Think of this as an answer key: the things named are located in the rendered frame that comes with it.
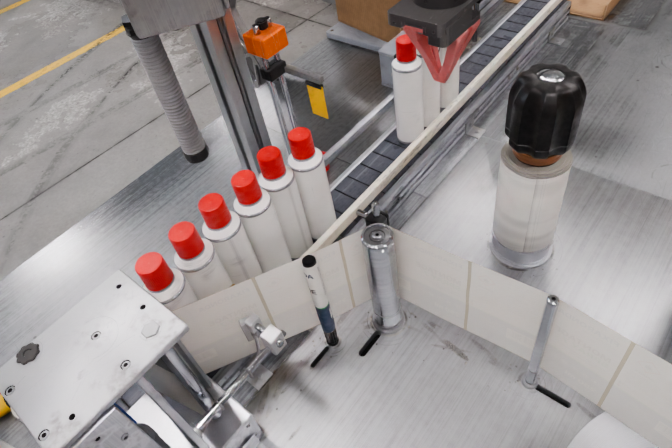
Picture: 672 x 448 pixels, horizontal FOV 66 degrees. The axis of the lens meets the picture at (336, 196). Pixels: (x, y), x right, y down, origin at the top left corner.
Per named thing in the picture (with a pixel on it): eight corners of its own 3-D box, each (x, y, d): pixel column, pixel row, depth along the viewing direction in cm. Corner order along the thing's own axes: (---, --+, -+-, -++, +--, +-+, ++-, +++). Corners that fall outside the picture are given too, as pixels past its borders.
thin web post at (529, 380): (533, 393, 62) (559, 311, 49) (518, 383, 63) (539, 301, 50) (540, 380, 63) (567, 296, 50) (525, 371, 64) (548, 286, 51)
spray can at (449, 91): (449, 113, 101) (451, 15, 87) (427, 105, 104) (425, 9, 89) (463, 99, 104) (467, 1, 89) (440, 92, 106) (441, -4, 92)
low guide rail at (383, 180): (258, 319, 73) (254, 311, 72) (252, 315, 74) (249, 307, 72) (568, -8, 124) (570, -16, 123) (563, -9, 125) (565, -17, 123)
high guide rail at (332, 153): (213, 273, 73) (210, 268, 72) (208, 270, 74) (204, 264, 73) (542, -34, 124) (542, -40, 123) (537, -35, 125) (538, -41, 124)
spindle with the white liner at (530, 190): (535, 279, 73) (575, 109, 52) (478, 252, 78) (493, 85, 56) (562, 237, 77) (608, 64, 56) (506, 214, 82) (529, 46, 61)
